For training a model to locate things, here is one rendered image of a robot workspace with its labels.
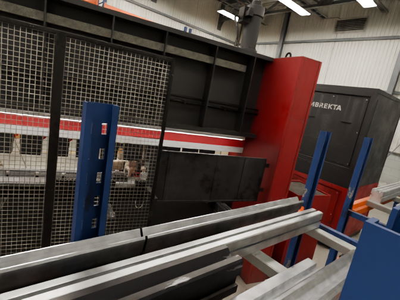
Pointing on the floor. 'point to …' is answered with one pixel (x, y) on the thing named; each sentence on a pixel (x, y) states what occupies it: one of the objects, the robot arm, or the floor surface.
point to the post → (53, 136)
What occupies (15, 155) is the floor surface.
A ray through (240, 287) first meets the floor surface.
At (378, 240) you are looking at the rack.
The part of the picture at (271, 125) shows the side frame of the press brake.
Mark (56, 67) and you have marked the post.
